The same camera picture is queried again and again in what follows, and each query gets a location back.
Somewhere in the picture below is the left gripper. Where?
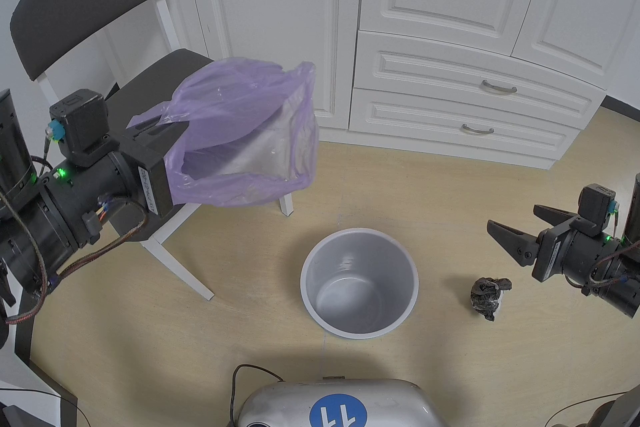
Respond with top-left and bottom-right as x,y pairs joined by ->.
7,121 -> 190,298

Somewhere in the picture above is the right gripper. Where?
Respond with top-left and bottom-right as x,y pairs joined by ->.
487,204 -> 640,320

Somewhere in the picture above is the black plastic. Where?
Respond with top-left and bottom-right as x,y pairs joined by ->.
469,277 -> 513,322

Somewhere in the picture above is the purple plastic bag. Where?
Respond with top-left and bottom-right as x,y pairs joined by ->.
127,57 -> 321,206

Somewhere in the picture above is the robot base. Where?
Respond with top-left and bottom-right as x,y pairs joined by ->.
239,376 -> 447,427

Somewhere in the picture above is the white trash bin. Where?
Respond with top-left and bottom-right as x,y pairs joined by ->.
300,228 -> 420,340

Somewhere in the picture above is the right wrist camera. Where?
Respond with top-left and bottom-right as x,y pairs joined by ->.
570,183 -> 621,238

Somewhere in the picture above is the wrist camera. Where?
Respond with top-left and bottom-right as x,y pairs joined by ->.
570,183 -> 621,238
44,89 -> 121,168

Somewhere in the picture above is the black cable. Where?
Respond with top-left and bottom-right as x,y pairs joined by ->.
565,240 -> 640,298
0,155 -> 151,327
547,390 -> 628,427
229,364 -> 286,426

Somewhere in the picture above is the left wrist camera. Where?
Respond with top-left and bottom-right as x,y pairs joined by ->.
44,89 -> 121,168

